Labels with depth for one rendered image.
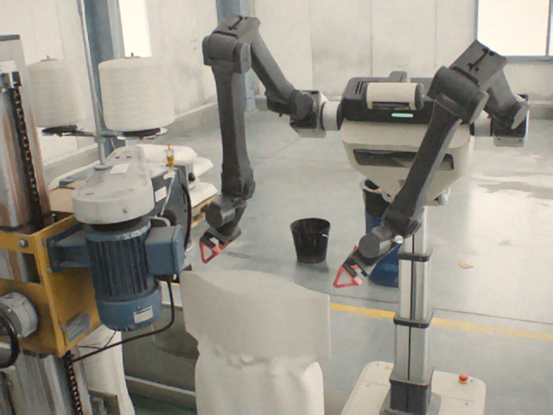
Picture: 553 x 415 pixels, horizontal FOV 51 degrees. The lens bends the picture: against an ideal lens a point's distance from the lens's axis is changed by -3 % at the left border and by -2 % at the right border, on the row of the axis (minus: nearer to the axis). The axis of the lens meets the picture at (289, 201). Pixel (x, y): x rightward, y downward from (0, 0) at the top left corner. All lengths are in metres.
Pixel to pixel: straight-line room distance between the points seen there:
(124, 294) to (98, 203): 0.23
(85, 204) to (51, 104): 0.34
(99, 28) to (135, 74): 6.27
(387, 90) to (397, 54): 8.00
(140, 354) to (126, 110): 1.35
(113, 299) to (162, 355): 1.06
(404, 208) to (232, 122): 0.46
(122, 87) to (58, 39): 5.91
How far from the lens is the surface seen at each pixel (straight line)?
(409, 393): 2.35
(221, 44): 1.38
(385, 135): 1.77
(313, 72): 10.05
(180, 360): 2.41
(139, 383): 2.47
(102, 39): 7.63
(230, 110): 1.45
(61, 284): 1.49
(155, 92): 1.39
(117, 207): 1.30
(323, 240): 4.23
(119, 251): 1.36
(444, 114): 1.23
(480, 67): 1.22
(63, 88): 1.56
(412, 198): 1.38
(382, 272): 3.92
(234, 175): 1.55
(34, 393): 1.68
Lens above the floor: 1.79
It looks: 19 degrees down
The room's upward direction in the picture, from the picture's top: 3 degrees counter-clockwise
